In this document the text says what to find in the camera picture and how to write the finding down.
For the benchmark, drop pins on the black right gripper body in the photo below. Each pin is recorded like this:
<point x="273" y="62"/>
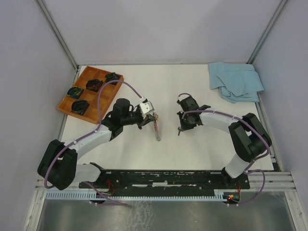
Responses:
<point x="186" y="123"/>

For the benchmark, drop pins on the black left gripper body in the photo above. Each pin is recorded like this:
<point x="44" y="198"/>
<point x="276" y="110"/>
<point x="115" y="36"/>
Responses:
<point x="136" y="119"/>

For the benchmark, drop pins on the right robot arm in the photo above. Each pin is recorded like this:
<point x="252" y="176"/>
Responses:
<point x="250" y="140"/>

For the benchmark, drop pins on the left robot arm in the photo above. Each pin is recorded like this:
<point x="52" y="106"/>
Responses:
<point x="59" y="166"/>

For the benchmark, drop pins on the dark rolled cloth far right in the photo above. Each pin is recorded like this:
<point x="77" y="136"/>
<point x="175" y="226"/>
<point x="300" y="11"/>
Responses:
<point x="111" y="76"/>

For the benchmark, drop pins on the dark rolled cloth centre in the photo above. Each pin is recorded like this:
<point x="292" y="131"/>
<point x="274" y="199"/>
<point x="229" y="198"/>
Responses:
<point x="94" y="85"/>

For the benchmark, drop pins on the wooden compartment tray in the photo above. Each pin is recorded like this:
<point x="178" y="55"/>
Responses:
<point x="99" y="101"/>

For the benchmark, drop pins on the dark rolled cloth front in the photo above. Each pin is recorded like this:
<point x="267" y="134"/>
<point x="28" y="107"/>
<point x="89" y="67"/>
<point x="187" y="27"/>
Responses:
<point x="79" y="107"/>

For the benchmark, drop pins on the light blue cloth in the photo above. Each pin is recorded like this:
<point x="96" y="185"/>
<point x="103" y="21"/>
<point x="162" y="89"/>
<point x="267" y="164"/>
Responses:
<point x="235" y="82"/>

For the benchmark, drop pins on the dark rolled cloth yellow pattern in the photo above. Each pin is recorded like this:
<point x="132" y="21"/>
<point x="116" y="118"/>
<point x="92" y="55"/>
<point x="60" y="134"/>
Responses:
<point x="74" y="92"/>

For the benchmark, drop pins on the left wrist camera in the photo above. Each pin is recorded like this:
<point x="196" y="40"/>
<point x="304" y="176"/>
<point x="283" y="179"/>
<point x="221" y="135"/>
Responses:
<point x="146" y="108"/>

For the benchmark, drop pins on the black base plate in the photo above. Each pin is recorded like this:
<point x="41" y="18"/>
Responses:
<point x="202" y="179"/>

